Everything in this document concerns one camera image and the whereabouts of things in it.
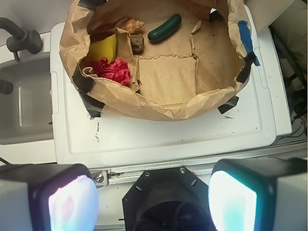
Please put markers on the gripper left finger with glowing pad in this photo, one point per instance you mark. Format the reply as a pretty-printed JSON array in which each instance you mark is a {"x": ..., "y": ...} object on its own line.
[{"x": 47, "y": 197}]

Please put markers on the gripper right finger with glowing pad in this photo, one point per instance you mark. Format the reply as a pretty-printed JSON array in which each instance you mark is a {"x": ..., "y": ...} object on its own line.
[{"x": 259, "y": 194}]

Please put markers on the dark green plastic pickle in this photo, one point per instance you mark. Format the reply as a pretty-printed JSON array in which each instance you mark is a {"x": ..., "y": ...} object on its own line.
[{"x": 165, "y": 30}]

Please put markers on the grey toy sink basin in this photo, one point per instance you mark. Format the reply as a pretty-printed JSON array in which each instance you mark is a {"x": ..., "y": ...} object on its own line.
[{"x": 26, "y": 113}]

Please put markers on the crumpled red paper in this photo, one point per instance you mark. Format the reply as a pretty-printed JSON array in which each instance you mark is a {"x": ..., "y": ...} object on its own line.
[{"x": 117, "y": 70}]

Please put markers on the grey toy faucet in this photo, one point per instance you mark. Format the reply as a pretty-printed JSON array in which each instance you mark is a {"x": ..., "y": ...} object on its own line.
[{"x": 21, "y": 39}]

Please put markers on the blue tape strip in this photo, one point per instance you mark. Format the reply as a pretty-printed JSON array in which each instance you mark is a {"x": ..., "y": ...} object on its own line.
[{"x": 247, "y": 42}]

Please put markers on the yellow sponge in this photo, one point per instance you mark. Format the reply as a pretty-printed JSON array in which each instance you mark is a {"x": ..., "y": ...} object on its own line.
[{"x": 105, "y": 48}]

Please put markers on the brown paper bag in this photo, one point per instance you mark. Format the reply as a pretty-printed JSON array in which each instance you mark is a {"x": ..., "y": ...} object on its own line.
[{"x": 200, "y": 67}]

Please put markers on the brown rock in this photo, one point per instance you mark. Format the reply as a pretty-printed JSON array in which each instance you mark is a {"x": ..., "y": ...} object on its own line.
[{"x": 137, "y": 43}]

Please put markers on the orange spiral seashell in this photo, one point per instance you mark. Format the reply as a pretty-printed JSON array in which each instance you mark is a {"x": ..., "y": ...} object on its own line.
[{"x": 133, "y": 26}]

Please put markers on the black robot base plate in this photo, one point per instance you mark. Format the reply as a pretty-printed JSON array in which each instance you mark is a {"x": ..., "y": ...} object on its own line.
[{"x": 170, "y": 199}]

